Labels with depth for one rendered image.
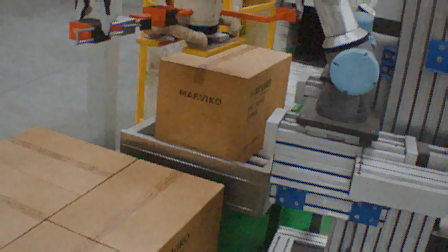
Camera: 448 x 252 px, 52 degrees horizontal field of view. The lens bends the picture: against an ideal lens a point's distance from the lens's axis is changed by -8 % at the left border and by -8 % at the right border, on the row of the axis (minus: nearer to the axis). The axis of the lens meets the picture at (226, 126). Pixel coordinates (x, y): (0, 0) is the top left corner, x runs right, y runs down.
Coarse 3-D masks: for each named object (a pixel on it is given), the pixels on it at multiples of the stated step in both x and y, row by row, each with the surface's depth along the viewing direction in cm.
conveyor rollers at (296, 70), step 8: (296, 64) 403; (304, 64) 404; (296, 72) 379; (304, 72) 379; (312, 72) 383; (320, 72) 389; (296, 80) 353; (288, 88) 332; (288, 96) 320; (288, 104) 302; (256, 152) 229; (264, 152) 228; (248, 160) 221; (256, 160) 220; (264, 160) 220
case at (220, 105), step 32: (160, 64) 206; (192, 64) 203; (224, 64) 208; (256, 64) 215; (288, 64) 241; (160, 96) 211; (192, 96) 204; (224, 96) 198; (256, 96) 207; (160, 128) 216; (192, 128) 209; (224, 128) 202; (256, 128) 218
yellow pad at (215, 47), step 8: (224, 32) 184; (208, 40) 172; (224, 40) 182; (232, 40) 184; (240, 40) 188; (184, 48) 167; (192, 48) 167; (200, 48) 167; (208, 48) 167; (216, 48) 171; (224, 48) 175; (200, 56) 165; (208, 56) 165
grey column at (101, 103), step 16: (112, 0) 284; (96, 16) 290; (96, 48) 296; (112, 48) 298; (96, 64) 300; (112, 64) 302; (96, 80) 303; (112, 80) 307; (96, 96) 307; (112, 96) 311; (96, 112) 311; (112, 112) 316; (96, 128) 315; (112, 128) 320; (96, 144) 319; (112, 144) 325
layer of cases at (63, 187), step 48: (0, 144) 204; (48, 144) 210; (0, 192) 167; (48, 192) 172; (96, 192) 177; (144, 192) 182; (192, 192) 187; (0, 240) 141; (48, 240) 146; (96, 240) 150; (144, 240) 153; (192, 240) 176
